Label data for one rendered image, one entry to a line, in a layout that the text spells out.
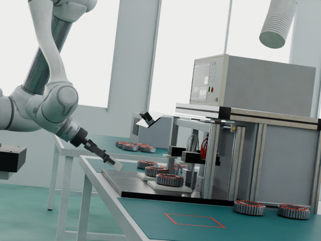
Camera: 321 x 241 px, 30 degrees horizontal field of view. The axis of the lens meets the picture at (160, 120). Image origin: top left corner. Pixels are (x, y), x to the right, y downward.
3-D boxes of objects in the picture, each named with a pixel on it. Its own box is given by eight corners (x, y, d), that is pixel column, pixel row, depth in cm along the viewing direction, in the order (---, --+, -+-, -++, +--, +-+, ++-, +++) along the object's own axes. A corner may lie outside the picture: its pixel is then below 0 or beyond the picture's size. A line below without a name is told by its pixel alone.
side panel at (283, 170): (248, 209, 224) (259, 123, 223) (246, 207, 227) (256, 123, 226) (317, 214, 230) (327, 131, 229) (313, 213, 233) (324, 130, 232)
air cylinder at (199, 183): (199, 191, 238) (201, 178, 238) (195, 189, 246) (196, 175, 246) (212, 192, 239) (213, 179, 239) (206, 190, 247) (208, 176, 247)
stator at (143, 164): (146, 167, 328) (147, 160, 328) (161, 170, 320) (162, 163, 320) (132, 167, 319) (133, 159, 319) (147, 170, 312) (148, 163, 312)
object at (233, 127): (231, 132, 224) (232, 124, 224) (189, 123, 285) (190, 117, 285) (235, 132, 224) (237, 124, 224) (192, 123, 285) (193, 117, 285)
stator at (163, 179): (158, 185, 233) (159, 176, 233) (152, 181, 244) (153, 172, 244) (186, 188, 235) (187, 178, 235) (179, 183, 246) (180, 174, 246)
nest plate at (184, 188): (154, 189, 231) (154, 186, 231) (146, 183, 245) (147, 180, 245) (191, 192, 234) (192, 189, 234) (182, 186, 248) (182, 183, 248)
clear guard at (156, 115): (147, 128, 216) (149, 111, 216) (135, 124, 239) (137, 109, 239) (232, 137, 223) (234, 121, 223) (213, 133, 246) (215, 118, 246)
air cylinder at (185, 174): (185, 182, 262) (186, 170, 262) (180, 180, 269) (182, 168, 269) (196, 183, 263) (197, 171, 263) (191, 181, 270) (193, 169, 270)
